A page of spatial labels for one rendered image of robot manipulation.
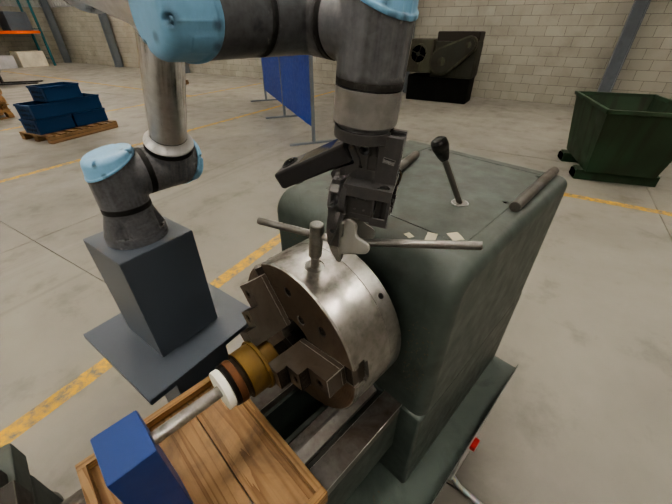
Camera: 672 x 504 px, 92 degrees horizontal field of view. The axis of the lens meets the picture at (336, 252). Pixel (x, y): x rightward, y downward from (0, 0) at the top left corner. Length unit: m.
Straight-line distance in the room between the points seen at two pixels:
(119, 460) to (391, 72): 0.56
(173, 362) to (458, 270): 0.86
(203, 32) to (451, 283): 0.45
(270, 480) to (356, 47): 0.69
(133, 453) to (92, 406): 1.63
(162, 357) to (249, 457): 0.51
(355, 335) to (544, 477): 1.47
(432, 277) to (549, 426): 1.55
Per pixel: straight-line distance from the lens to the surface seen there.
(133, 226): 0.96
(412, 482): 1.11
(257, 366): 0.57
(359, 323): 0.53
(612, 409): 2.27
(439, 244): 0.47
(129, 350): 1.22
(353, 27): 0.37
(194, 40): 0.35
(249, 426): 0.79
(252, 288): 0.60
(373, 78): 0.37
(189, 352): 1.13
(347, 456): 0.76
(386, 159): 0.40
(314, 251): 0.51
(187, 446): 0.80
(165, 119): 0.88
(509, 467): 1.85
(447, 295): 0.55
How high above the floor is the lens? 1.57
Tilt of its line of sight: 35 degrees down
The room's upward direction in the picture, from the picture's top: straight up
